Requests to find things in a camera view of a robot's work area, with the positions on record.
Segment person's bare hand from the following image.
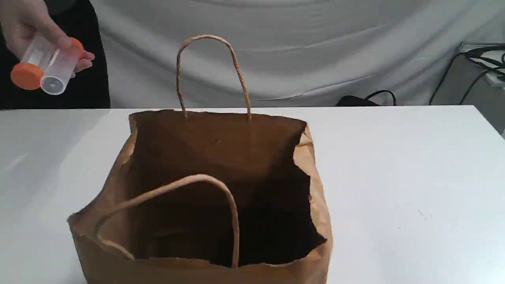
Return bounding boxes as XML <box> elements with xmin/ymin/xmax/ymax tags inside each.
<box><xmin>1</xmin><ymin>0</ymin><xmax>107</xmax><ymax>80</ymax></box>

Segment clear tube orange cap front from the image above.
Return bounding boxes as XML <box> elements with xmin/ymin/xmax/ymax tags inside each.
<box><xmin>10</xmin><ymin>34</ymin><xmax>56</xmax><ymax>90</ymax></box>

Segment clear tube orange cap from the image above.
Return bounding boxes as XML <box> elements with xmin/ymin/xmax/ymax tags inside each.
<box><xmin>40</xmin><ymin>37</ymin><xmax>84</xmax><ymax>95</ymax></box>
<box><xmin>10</xmin><ymin>34</ymin><xmax>56</xmax><ymax>90</ymax></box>

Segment brown paper bag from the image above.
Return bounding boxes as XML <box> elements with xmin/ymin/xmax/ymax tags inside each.
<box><xmin>68</xmin><ymin>35</ymin><xmax>333</xmax><ymax>284</ymax></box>

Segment person's black clothing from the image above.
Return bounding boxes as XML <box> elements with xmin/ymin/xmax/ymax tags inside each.
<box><xmin>0</xmin><ymin>0</ymin><xmax>110</xmax><ymax>110</ymax></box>

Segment white backdrop cloth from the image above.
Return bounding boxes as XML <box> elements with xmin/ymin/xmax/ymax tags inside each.
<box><xmin>92</xmin><ymin>0</ymin><xmax>504</xmax><ymax>108</ymax></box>

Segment black object behind table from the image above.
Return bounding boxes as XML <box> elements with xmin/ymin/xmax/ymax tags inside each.
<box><xmin>335</xmin><ymin>90</ymin><xmax>397</xmax><ymax>107</ymax></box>

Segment black cables on right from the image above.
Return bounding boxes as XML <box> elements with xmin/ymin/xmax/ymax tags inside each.
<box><xmin>428</xmin><ymin>45</ymin><xmax>505</xmax><ymax>106</ymax></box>

